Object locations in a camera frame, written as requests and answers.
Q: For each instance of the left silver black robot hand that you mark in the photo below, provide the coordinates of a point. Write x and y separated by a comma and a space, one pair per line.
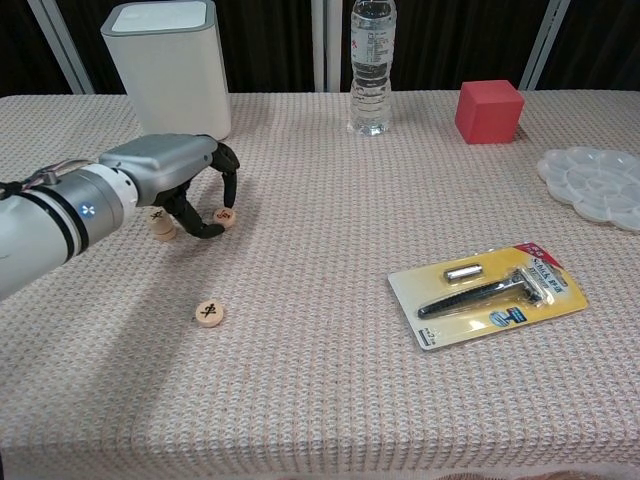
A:
165, 160

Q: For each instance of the white square bin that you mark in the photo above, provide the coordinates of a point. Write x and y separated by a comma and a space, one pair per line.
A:
175, 75

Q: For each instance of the black pleated curtain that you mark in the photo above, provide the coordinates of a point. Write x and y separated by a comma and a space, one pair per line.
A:
605, 45
270, 45
20, 45
440, 40

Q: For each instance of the clear plastic water bottle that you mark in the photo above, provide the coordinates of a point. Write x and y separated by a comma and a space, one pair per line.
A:
370, 100

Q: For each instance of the beige woven tablecloth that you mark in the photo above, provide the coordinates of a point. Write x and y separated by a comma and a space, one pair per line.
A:
320, 400

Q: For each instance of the red cube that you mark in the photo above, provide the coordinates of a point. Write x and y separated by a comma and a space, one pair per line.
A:
487, 115

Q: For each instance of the yellow razor blister pack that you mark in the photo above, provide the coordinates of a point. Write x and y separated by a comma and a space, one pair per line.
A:
485, 295

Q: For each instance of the clear flower-shaped paint palette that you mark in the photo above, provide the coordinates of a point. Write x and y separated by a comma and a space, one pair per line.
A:
595, 185

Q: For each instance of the grey metal frame post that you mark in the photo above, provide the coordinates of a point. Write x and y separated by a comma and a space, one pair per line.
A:
325, 45
546, 45
63, 50

